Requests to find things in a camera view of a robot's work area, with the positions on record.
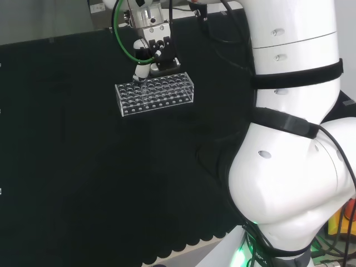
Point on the black bench cloth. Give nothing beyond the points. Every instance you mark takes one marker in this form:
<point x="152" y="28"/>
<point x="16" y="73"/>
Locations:
<point x="111" y="167"/>

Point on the clear test tube rack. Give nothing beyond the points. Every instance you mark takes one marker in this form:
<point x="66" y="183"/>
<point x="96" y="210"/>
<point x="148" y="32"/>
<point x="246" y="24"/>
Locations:
<point x="155" y="94"/>

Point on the yellow stop button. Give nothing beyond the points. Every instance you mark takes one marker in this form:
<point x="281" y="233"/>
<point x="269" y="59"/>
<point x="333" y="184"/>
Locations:
<point x="335" y="222"/>

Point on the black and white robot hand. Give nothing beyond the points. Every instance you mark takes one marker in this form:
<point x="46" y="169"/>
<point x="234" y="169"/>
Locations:
<point x="167" y="57"/>

